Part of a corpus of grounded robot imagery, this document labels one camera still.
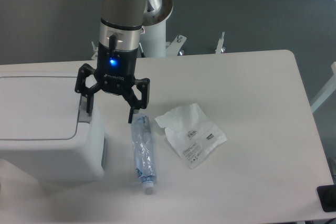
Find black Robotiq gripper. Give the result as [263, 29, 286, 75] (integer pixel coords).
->
[74, 42, 151, 124]

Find white trash can grey button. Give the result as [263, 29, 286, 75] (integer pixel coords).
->
[1, 71, 106, 182]

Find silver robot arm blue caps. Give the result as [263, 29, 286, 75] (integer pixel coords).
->
[75, 0, 150, 121]

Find crushed clear plastic bottle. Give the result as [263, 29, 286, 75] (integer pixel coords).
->
[131, 113, 157, 195]

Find crumpled white plastic wrapper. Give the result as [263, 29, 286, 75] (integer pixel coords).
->
[155, 103, 227, 169]

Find black object at table edge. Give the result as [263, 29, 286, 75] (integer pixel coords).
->
[317, 185, 335, 212]

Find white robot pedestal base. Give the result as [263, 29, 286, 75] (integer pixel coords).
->
[90, 0, 226, 61]

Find white frame bar right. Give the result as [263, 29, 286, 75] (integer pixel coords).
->
[310, 62, 335, 113]

